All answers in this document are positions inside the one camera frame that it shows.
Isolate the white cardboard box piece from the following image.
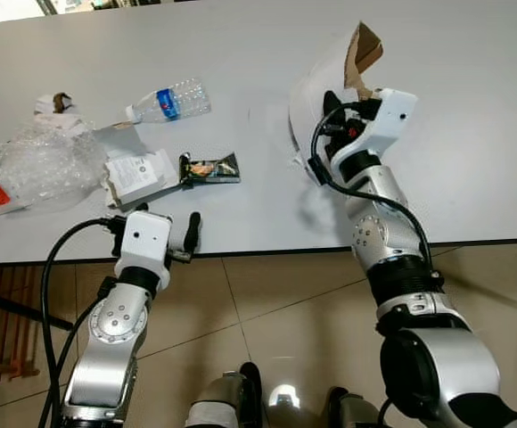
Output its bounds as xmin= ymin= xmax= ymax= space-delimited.
xmin=288 ymin=21 xmax=385 ymax=184

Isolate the black snack wrapper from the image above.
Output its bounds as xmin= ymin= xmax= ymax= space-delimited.
xmin=178 ymin=152 xmax=242 ymax=186

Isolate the grey card sheet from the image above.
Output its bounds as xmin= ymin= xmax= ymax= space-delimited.
xmin=94 ymin=121 xmax=148 ymax=163

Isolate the crumpled white tissue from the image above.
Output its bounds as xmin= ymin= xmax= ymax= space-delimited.
xmin=34 ymin=92 xmax=88 ymax=136

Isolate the clear bubble wrap bag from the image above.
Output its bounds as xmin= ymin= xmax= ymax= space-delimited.
xmin=0 ymin=125 xmax=110 ymax=215

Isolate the clear plastic water bottle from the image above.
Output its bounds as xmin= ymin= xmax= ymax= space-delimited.
xmin=124 ymin=78 xmax=212 ymax=124

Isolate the black metal floor bar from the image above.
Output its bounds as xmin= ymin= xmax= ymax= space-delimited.
xmin=0 ymin=287 xmax=45 ymax=333

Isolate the reddish wooden furniture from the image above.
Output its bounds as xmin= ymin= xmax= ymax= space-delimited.
xmin=0 ymin=264 xmax=47 ymax=390

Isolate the silver right robot leg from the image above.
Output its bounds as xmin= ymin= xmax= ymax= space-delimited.
xmin=325 ymin=385 xmax=386 ymax=428

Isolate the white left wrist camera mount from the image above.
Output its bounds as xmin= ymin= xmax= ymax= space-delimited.
xmin=116 ymin=211 xmax=173 ymax=268

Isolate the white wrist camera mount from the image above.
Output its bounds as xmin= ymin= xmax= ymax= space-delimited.
xmin=116 ymin=211 xmax=173 ymax=268
xmin=355 ymin=88 xmax=418 ymax=163

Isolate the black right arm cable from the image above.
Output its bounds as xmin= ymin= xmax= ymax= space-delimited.
xmin=307 ymin=101 xmax=442 ymax=286

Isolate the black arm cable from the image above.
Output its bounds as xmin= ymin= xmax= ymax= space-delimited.
xmin=40 ymin=217 xmax=126 ymax=427
xmin=307 ymin=101 xmax=442 ymax=286

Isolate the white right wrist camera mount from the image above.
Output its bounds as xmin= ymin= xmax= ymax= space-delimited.
xmin=355 ymin=88 xmax=418 ymax=163

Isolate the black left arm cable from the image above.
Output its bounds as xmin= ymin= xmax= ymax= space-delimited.
xmin=40 ymin=217 xmax=126 ymax=427

